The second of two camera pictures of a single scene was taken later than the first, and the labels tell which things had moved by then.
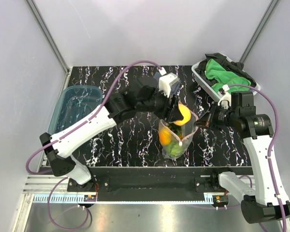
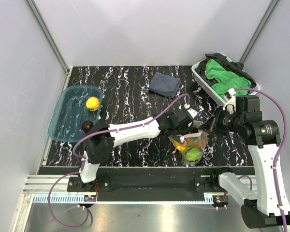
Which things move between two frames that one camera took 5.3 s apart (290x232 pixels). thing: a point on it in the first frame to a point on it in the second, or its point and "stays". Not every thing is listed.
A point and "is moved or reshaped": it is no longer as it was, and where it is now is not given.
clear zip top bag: [176, 139] is moved or reshaped
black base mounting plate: [147, 184] stays
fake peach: [165, 136] to [182, 148]
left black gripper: [170, 113] to [187, 128]
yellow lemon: [186, 113] is moved or reshaped
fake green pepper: [175, 149] to [193, 154]
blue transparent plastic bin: [74, 104] stays
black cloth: [220, 59] stays
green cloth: [225, 77] stays
